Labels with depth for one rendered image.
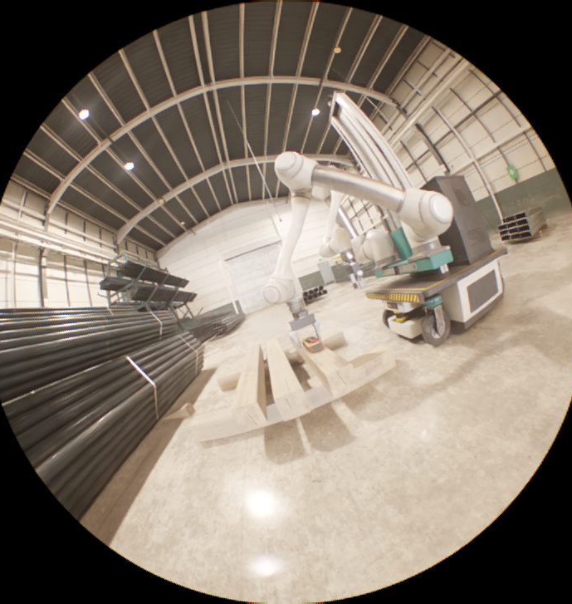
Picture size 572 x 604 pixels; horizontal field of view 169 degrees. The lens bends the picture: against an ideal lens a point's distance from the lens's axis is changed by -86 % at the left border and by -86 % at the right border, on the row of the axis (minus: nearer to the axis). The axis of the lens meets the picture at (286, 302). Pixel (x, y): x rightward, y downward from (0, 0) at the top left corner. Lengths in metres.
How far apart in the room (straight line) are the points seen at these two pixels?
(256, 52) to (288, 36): 1.44
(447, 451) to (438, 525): 0.21
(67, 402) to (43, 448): 0.27
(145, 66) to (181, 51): 1.36
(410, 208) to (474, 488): 0.84
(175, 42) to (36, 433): 9.68
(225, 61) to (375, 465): 10.41
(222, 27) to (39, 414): 9.87
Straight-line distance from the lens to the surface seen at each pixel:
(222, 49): 9.87
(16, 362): 1.06
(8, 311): 1.67
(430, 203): 0.75
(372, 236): 1.38
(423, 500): 0.54
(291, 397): 0.66
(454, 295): 1.06
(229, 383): 1.47
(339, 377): 0.69
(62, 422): 0.97
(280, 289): 0.77
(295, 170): 0.83
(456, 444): 0.62
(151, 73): 9.69
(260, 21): 9.69
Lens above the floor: 0.50
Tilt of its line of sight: 2 degrees down
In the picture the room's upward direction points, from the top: 20 degrees counter-clockwise
